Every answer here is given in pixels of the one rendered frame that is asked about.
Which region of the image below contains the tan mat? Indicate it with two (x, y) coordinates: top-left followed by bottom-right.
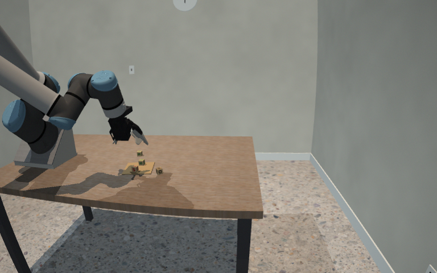
(122, 162), (155, 175)

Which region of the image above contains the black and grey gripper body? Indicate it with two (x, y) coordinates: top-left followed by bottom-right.
(108, 112), (132, 141)

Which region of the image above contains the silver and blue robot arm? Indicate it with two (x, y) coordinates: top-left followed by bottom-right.
(0, 25), (133, 154)

